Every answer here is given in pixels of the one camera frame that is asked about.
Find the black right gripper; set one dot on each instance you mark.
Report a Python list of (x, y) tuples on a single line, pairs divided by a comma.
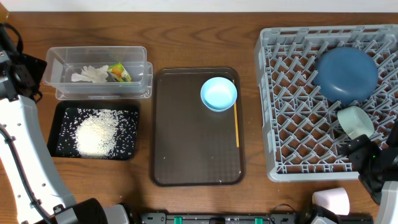
[(357, 150)]

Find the mint green bowl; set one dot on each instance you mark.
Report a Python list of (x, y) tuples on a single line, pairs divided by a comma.
[(355, 122)]

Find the pink cup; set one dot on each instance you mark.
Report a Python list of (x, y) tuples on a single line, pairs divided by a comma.
[(334, 200)]

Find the dark blue plate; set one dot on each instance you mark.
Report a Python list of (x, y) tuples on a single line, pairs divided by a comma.
[(346, 74)]

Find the wooden chopstick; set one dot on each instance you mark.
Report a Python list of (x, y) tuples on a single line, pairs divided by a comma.
[(236, 123)]

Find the light blue saucer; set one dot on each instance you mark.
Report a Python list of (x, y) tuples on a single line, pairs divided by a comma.
[(218, 94)]

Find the yellow green snack wrapper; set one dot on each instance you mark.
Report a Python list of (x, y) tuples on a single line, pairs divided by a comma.
[(119, 73)]

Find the white rice pile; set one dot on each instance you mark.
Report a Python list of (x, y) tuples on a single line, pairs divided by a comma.
[(96, 133)]

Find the white tissue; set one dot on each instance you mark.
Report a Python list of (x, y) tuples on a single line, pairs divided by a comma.
[(91, 74)]

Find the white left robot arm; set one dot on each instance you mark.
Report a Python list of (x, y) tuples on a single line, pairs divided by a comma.
[(39, 192)]

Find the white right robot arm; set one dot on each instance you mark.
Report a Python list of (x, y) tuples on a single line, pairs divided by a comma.
[(387, 211)]

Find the grey plastic dishwasher rack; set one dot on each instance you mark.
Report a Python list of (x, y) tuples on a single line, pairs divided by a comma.
[(300, 129)]

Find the clear plastic waste bin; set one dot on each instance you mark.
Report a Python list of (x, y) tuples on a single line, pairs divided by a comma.
[(62, 62)]

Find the brown plastic serving tray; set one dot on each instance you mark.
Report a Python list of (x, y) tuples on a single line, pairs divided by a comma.
[(190, 144)]

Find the black rectangular tray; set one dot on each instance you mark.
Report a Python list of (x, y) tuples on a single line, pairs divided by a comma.
[(56, 130)]

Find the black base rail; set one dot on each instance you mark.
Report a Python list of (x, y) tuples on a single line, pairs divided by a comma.
[(162, 218)]

